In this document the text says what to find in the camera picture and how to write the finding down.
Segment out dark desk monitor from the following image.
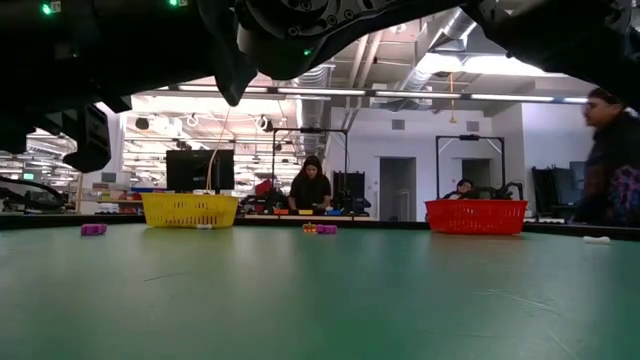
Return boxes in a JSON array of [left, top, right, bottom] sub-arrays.
[[568, 160, 589, 192]]

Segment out black curved hose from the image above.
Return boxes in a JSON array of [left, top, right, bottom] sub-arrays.
[[0, 174, 65, 212]]

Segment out red plastic basket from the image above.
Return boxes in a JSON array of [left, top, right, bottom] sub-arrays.
[[424, 199, 530, 237]]

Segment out long LED light bar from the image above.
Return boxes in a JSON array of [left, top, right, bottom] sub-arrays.
[[134, 84, 589, 106]]

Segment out yellow hanging cord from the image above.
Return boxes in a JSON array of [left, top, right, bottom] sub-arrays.
[[448, 72, 459, 125]]

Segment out black computer monitor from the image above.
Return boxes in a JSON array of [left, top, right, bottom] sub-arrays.
[[165, 148, 236, 195]]

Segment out slim silver ventilation duct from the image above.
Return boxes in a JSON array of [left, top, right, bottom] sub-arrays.
[[399, 7, 479, 94]]

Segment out person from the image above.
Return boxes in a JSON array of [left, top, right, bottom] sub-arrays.
[[573, 87, 640, 227], [287, 155, 334, 211], [442, 178, 476, 201]]

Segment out grey door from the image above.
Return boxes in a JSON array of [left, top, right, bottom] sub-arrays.
[[460, 157, 493, 200], [378, 156, 418, 223]]

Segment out black gantry frame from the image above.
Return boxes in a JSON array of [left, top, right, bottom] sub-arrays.
[[271, 126, 350, 217], [433, 133, 507, 202]]

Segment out green table mat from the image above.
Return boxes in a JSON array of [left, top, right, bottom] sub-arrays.
[[0, 223, 640, 360]]

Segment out yellow plastic basket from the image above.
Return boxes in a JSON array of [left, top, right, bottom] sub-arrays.
[[141, 193, 240, 230]]

